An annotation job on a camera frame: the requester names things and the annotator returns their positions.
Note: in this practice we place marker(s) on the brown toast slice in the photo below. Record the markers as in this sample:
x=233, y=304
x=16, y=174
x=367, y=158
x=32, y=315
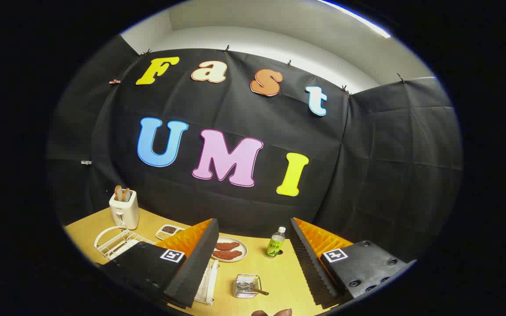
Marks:
x=126, y=194
x=118, y=192

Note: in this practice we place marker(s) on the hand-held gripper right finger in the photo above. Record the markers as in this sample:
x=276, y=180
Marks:
x=310, y=267

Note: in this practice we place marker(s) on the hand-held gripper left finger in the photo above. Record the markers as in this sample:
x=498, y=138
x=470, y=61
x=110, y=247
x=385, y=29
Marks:
x=193, y=267

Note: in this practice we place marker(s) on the white compartment dish with beans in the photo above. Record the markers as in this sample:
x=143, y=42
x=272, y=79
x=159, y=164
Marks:
x=169, y=231

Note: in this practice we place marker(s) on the white toaster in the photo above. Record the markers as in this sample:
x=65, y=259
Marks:
x=124, y=214

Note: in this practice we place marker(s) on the reddish brown meat piece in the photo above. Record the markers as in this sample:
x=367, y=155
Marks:
x=232, y=254
x=227, y=245

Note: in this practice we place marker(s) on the beige plate with meat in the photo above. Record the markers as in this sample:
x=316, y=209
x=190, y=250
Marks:
x=240, y=248

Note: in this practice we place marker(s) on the green label drink bottle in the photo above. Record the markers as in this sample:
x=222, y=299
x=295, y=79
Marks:
x=274, y=245

